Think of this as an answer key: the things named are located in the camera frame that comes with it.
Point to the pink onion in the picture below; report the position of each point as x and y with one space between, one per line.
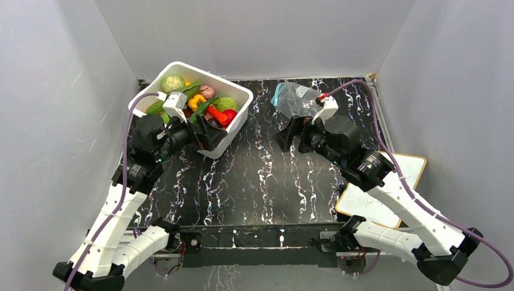
207 92

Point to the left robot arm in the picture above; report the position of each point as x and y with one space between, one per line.
101 263

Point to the long green leaf vegetable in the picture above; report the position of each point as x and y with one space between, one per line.
190 90

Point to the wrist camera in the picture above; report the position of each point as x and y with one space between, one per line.
174 105
329 108

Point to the light green cabbage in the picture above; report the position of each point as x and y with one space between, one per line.
226 103

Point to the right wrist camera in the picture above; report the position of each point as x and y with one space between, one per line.
329 108

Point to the white board wooden frame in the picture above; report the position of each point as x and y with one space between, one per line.
353 201

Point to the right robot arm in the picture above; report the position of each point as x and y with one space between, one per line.
439 250

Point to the clear zip top bag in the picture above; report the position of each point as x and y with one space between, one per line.
294 99

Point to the yellow bell pepper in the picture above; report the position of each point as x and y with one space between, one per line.
195 102

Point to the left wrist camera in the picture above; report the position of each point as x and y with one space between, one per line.
174 105

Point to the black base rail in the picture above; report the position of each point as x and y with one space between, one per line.
318 244

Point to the white plastic bin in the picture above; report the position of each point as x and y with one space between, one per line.
223 88

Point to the green cucumber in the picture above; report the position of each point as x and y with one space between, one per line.
201 109

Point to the red tomato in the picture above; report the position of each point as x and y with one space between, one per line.
230 114

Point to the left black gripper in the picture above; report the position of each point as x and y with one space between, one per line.
207 140

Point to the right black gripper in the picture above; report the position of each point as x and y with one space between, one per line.
301 134

